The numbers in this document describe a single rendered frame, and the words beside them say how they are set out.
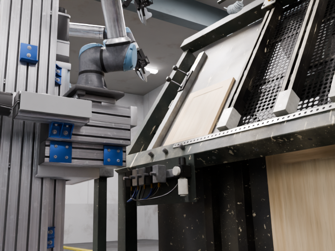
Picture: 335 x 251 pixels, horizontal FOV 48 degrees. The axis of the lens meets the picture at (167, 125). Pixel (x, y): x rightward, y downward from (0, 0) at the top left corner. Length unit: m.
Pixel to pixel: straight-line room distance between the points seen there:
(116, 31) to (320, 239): 1.23
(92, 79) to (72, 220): 7.78
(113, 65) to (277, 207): 0.99
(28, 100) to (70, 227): 7.98
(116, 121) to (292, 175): 0.84
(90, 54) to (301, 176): 1.09
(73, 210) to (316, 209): 7.95
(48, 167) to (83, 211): 7.78
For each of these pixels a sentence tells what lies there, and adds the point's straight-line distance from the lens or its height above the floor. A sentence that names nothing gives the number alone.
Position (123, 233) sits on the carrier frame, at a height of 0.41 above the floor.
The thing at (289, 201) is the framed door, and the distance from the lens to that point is 1.83.
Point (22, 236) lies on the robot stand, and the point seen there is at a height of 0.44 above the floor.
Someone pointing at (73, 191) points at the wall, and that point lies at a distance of 9.35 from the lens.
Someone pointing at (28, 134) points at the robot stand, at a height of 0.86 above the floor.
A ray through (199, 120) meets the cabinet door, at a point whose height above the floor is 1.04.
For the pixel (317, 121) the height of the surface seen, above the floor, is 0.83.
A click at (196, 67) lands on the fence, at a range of 2.74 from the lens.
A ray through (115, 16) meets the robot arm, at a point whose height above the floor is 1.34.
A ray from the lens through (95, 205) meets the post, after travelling 2.32.
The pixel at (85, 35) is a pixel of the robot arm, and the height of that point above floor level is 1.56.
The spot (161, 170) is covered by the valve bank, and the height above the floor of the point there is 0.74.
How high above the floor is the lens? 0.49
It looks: 14 degrees up
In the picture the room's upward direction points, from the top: 2 degrees counter-clockwise
